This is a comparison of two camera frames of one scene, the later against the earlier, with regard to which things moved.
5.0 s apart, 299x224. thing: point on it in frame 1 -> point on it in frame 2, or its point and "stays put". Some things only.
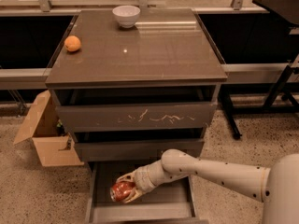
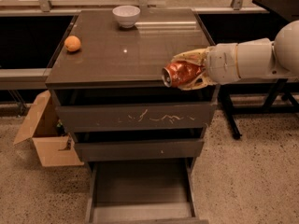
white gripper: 142,178 -> 221,63
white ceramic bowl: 126,15 stays put
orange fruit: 72,43 stays put
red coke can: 121,190 -> 178,73
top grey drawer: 134,117 stays put
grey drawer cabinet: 130,85 stays put
